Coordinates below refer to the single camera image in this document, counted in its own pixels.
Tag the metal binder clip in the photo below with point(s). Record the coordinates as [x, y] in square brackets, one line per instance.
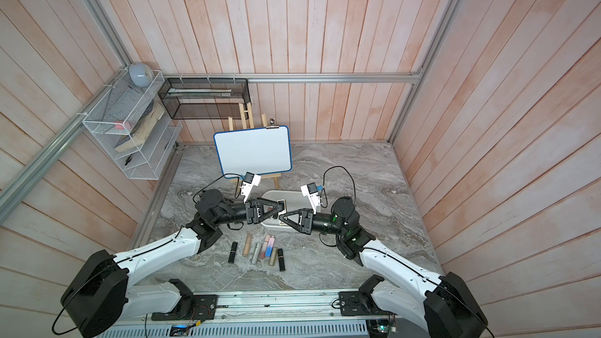
[271, 124]

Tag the black lipstick silver band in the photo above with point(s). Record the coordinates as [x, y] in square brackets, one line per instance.
[232, 253]

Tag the pink frosted lipstick tube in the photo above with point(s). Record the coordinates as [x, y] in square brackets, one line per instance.
[264, 247]

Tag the beige lipstick tube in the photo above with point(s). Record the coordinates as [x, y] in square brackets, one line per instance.
[248, 245]

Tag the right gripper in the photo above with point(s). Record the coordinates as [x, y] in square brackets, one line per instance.
[305, 227]

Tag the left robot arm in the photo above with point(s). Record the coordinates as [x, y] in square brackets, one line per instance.
[107, 289]

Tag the grey round speaker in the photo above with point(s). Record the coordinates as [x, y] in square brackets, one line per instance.
[141, 75]

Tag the silver lipstick tube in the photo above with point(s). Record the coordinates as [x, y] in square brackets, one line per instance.
[256, 253]

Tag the white storage box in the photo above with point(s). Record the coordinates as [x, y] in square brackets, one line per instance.
[294, 200]

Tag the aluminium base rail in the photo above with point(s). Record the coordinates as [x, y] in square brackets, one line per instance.
[314, 313]

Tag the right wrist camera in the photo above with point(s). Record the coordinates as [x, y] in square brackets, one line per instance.
[313, 193]

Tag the black mesh basket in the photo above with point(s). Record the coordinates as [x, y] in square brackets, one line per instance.
[204, 98]

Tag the white wire shelf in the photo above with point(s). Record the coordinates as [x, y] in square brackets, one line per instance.
[132, 125]

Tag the pink item on shelf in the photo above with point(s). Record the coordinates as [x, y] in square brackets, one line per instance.
[122, 125]

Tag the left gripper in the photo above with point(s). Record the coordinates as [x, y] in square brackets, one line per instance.
[253, 212]

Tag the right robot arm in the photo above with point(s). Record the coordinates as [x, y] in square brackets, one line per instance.
[404, 267]

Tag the black lipstick gold band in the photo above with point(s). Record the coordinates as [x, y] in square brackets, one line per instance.
[281, 260]

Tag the blue framed whiteboard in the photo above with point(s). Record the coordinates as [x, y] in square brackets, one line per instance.
[233, 159]

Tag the pink blue lipstick tube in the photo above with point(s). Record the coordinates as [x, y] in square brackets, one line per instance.
[270, 246]

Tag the gold lipstick tube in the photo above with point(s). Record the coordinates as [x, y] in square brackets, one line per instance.
[273, 257]

